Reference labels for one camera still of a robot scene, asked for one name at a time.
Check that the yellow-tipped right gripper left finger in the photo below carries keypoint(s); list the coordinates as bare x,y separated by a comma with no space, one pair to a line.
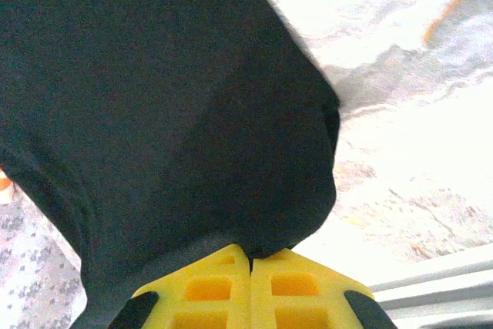
215,290

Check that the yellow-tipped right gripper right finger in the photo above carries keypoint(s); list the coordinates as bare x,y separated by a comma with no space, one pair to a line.
300,294

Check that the black t-shirt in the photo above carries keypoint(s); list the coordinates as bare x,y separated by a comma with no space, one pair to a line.
154,113

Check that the aluminium mounting rail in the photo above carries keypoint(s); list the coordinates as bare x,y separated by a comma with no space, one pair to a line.
443,290

